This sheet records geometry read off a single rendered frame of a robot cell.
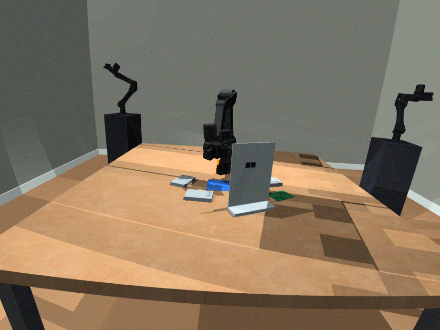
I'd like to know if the green flat square mat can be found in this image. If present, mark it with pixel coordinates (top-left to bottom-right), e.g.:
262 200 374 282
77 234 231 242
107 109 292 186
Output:
269 191 294 201

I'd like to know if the blue square patch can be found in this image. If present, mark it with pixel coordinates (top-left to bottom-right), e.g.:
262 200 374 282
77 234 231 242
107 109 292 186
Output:
206 179 230 191

